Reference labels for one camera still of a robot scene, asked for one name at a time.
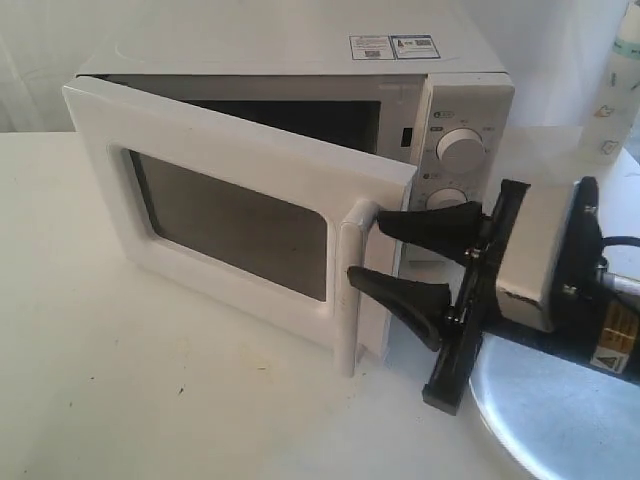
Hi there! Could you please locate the white printed plastic bottle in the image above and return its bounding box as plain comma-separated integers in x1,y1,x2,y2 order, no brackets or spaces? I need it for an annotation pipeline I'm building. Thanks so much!
578,1,639,164

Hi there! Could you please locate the white microwave door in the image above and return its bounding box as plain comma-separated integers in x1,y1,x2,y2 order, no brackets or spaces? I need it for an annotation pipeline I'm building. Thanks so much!
63,77,416,377

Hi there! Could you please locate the lower white control knob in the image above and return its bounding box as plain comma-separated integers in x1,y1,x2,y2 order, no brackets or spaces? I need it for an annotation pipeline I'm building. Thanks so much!
425,188,468,210

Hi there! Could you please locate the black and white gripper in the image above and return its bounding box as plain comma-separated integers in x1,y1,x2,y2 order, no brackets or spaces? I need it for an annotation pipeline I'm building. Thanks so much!
347,176,604,415

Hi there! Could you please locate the upper white control knob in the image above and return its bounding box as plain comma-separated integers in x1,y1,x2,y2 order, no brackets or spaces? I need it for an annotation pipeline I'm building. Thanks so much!
436,128,485,174

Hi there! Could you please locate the white microwave oven body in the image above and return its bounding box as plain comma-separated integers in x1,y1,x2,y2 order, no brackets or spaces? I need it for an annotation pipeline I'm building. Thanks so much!
74,22,516,281

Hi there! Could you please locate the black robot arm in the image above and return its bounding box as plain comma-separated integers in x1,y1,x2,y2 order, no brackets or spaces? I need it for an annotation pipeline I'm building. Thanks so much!
346,176,639,414

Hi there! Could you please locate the white control knob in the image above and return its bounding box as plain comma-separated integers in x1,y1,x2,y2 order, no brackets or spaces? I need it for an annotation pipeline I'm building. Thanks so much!
436,128,485,174
425,188,468,210

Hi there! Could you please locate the round silver metal plate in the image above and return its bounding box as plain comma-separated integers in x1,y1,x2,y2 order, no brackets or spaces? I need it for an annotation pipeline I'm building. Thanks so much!
470,335,639,479

